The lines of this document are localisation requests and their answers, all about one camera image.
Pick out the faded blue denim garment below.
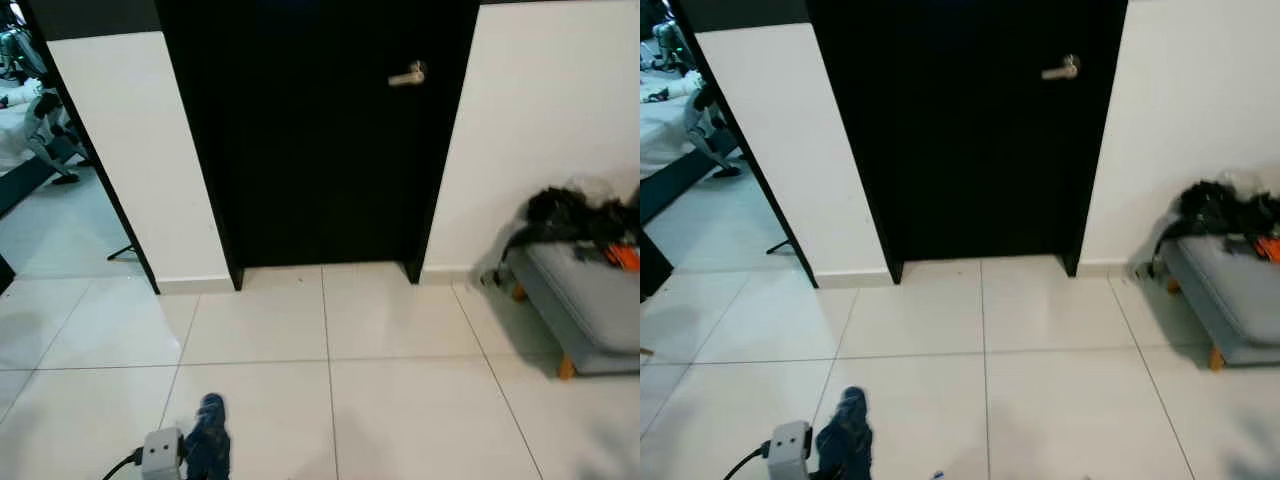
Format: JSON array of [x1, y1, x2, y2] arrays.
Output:
[[815, 387, 873, 480], [185, 393, 233, 480]]

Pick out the black bag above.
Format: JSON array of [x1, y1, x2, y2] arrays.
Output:
[[1150, 178, 1280, 271], [495, 185, 641, 276]]

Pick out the grey upholstered ottoman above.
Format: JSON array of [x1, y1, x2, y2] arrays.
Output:
[[1160, 235, 1280, 373], [500, 240, 641, 381]]

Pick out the black room door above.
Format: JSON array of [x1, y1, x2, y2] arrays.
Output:
[[155, 0, 481, 291], [805, 0, 1129, 286]]

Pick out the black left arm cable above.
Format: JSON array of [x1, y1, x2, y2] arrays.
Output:
[[735, 445, 776, 480], [100, 448, 146, 480]]

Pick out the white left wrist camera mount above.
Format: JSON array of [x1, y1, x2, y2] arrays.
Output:
[[770, 420, 813, 479], [140, 428, 186, 480]]

